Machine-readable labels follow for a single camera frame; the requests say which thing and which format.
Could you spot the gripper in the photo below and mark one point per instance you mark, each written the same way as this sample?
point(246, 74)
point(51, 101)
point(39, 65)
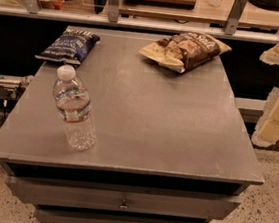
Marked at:
point(266, 131)

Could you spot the clear plastic water bottle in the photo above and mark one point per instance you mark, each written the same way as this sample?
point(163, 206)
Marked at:
point(73, 103)

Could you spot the brown and cream chip bag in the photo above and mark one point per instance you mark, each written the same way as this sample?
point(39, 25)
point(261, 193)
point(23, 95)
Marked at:
point(185, 51)

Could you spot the blue chip bag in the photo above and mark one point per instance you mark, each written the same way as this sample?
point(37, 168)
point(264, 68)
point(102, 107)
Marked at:
point(71, 47)

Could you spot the grey drawer cabinet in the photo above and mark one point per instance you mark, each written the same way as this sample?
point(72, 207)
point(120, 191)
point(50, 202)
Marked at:
point(155, 128)

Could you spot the upper grey drawer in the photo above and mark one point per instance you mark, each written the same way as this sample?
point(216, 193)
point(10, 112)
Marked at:
point(52, 192)

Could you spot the metal shelf rail frame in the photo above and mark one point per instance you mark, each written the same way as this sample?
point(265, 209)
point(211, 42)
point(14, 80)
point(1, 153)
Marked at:
point(236, 19)

